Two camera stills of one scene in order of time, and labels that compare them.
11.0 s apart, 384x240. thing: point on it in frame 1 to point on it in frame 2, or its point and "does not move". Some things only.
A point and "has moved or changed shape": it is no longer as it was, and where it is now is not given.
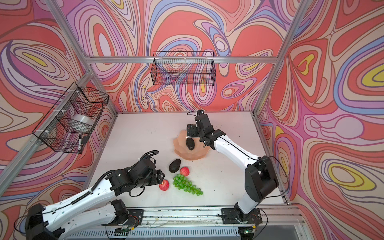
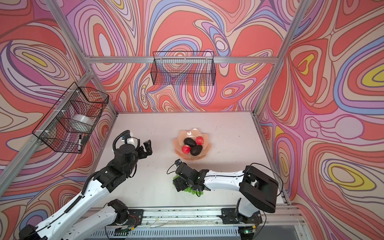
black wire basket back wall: [183, 68] does not move
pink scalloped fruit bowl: [181, 150] does not move
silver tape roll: [86, 119] does not move
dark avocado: [190, 143] does not move
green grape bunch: [180, 182] does not move
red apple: [184, 171] has moved or changed shape
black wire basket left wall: [66, 126] does not move
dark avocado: [174, 166] to [196, 149]
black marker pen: [79, 147] does not move
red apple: [164, 185] to [186, 149]
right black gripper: [191, 128] to [179, 183]
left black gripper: [157, 180] to [148, 150]
